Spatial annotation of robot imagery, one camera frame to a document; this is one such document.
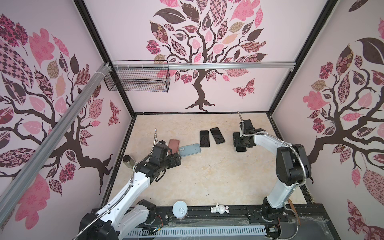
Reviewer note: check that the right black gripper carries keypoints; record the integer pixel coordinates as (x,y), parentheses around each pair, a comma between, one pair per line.
(236,142)

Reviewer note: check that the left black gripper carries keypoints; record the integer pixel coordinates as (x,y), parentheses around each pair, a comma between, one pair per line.
(174,161)

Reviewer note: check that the black phone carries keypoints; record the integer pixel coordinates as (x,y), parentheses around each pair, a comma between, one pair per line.
(217,135)
(240,149)
(204,139)

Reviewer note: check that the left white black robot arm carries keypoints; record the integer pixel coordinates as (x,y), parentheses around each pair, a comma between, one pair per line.
(119,217)

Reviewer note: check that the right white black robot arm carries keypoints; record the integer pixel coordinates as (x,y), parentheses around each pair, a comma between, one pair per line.
(292,165)

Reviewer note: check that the upper light blue phone case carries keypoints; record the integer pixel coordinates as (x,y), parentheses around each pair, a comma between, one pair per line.
(189,150)

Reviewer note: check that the pink phone case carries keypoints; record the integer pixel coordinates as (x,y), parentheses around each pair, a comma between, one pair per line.
(174,146)

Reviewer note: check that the dark cylindrical jar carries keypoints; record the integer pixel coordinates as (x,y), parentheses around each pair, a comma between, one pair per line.
(128,161)

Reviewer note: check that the white round can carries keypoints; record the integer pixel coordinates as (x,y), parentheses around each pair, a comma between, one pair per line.
(180,210)

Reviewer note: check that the white rabbit figurine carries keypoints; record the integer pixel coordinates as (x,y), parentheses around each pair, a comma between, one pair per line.
(220,208)

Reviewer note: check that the brown wooden stick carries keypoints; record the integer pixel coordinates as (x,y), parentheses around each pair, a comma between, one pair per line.
(295,211)

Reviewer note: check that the back aluminium rail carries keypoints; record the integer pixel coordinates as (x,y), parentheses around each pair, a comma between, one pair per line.
(206,66)

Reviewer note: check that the aluminium rail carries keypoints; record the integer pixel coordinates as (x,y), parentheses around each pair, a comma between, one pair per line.
(206,66)
(16,189)

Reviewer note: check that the white slotted cable duct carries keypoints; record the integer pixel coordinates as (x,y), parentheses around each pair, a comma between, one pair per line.
(214,231)

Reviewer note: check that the black wire basket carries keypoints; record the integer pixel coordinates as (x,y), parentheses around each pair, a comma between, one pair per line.
(139,76)

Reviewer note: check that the left aluminium rail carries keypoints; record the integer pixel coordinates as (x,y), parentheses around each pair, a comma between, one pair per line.
(16,189)

